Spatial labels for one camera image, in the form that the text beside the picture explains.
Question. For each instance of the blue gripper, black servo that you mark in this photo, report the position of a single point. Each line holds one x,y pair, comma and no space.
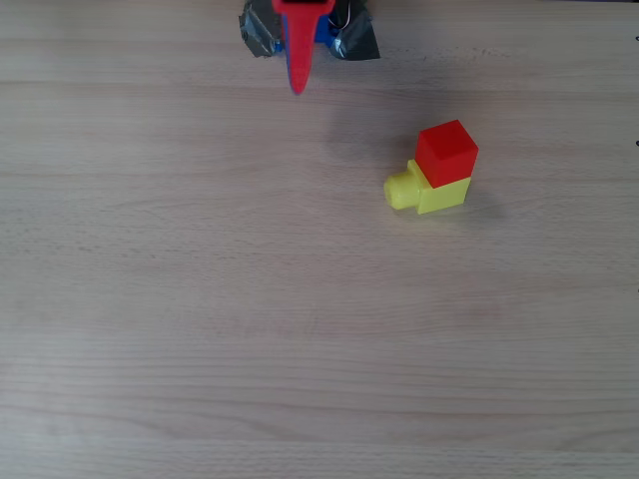
300,35

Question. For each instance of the red cube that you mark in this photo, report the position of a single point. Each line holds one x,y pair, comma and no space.
447,152

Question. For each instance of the yellow block with round knob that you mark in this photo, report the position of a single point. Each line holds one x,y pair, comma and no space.
439,197

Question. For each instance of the grey duct tape piece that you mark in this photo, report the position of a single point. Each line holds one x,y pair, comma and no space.
257,30
357,42

